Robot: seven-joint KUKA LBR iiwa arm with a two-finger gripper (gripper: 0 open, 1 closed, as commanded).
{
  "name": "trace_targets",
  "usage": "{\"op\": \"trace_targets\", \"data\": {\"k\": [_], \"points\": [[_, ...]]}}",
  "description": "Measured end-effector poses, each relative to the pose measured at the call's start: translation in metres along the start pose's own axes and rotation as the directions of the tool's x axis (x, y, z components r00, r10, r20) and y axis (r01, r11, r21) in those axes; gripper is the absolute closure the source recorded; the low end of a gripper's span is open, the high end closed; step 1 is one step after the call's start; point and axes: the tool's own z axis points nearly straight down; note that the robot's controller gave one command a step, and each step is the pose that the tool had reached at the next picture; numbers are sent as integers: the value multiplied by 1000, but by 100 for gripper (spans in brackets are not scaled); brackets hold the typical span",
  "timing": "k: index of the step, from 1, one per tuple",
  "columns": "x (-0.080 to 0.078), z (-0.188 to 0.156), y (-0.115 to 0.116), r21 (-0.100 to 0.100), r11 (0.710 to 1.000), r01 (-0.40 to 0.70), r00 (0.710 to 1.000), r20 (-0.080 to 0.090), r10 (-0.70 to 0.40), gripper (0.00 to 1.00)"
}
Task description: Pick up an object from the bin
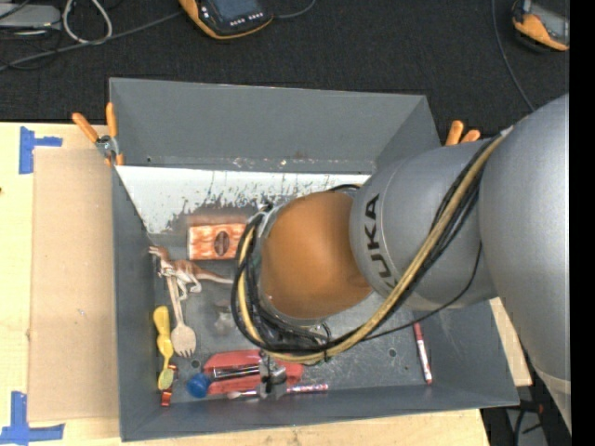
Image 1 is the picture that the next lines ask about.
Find brown toy dinosaur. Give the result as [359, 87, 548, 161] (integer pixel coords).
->
[148, 244, 234, 302]

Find orange-brown printed box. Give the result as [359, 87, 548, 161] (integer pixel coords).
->
[186, 222, 248, 261]

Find brown cardboard board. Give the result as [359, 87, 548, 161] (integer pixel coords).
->
[26, 147, 123, 425]

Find red stapler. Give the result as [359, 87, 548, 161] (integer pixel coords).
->
[202, 348, 306, 397]

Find grey metal bin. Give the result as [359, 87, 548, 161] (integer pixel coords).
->
[107, 76, 522, 442]

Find red and white marker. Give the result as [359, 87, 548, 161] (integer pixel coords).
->
[412, 321, 434, 386]

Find blue round knob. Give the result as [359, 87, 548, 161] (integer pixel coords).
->
[186, 372, 214, 400]

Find small copper-red cylinder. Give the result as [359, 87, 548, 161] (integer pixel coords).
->
[159, 364, 179, 408]

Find yellow plastic spoon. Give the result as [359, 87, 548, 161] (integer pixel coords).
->
[152, 305, 178, 392]

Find beige plastic fork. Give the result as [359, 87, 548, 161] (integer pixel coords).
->
[165, 270, 198, 360]

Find red patterned pen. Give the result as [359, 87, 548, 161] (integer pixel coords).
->
[226, 382, 330, 400]

